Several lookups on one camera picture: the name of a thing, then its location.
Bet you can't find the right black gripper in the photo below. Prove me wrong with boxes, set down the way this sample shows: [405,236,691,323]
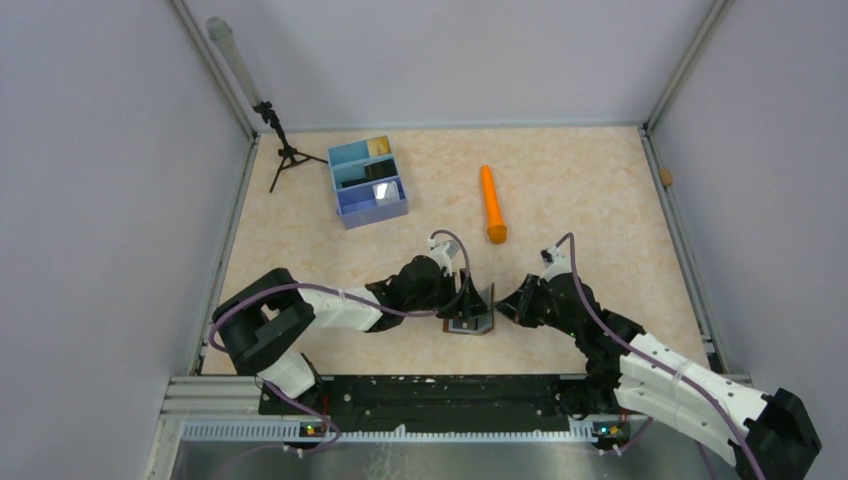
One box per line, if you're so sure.
[494,273,581,338]

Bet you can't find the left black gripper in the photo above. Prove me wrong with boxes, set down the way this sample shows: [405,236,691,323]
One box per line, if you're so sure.
[405,268,491,320]

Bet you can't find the brown leather card holder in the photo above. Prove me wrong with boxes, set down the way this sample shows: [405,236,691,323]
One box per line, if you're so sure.
[442,312,495,336]

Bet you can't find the black credit card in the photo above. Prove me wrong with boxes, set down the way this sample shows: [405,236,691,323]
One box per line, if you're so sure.
[481,283,495,323]

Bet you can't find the silver card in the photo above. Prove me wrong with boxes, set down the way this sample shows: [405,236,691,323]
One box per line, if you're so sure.
[372,181,401,206]

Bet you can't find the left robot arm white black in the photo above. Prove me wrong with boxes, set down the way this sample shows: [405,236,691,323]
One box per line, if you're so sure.
[209,255,494,414]

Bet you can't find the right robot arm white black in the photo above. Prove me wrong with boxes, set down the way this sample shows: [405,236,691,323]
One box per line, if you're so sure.
[495,273,822,479]

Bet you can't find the black card in tray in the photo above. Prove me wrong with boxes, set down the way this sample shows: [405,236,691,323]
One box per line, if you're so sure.
[341,159,398,188]

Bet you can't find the gold card in tray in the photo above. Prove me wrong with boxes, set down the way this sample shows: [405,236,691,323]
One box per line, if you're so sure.
[366,136,392,158]

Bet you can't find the orange cylinder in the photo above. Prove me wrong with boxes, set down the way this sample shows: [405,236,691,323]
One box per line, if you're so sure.
[480,165,508,245]

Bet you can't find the blue compartment tray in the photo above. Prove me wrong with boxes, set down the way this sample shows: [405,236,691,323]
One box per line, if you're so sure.
[327,139,409,230]

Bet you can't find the small black tripod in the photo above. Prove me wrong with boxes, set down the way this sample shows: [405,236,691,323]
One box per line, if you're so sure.
[252,101,327,193]

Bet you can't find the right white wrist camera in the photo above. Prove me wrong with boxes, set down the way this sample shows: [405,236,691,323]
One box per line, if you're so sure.
[540,245,572,281]

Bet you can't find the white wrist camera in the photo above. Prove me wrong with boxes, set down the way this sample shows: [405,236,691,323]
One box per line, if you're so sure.
[540,245,572,281]
[428,238,460,276]

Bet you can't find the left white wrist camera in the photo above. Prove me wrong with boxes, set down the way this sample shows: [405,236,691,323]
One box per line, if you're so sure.
[428,238,460,276]

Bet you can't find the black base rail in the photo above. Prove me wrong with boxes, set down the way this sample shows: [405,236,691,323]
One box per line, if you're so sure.
[258,372,654,437]

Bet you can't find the white cable duct strip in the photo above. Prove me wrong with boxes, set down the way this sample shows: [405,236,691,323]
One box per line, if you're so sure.
[181,420,599,443]

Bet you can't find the grey tube on frame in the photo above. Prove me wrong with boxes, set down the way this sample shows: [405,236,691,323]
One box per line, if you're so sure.
[205,16,263,110]

